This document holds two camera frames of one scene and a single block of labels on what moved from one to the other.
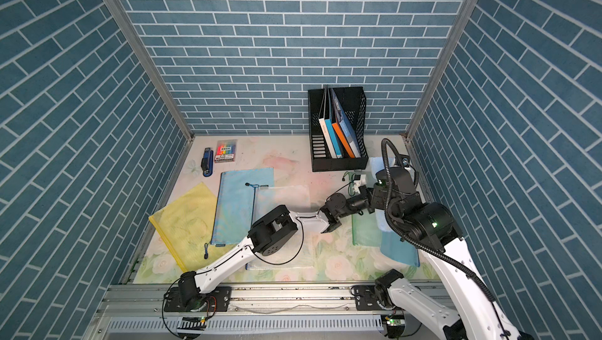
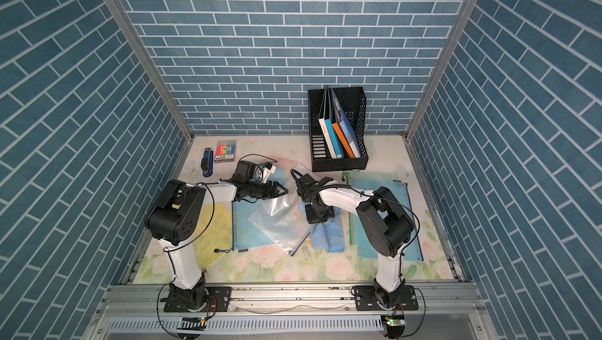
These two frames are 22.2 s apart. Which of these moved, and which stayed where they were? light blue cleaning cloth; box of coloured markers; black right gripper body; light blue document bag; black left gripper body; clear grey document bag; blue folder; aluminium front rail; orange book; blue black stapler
Moved: black right gripper body; light blue document bag; light blue cleaning cloth; clear grey document bag; black left gripper body
Stayed: blue black stapler; aluminium front rail; orange book; blue folder; box of coloured markers
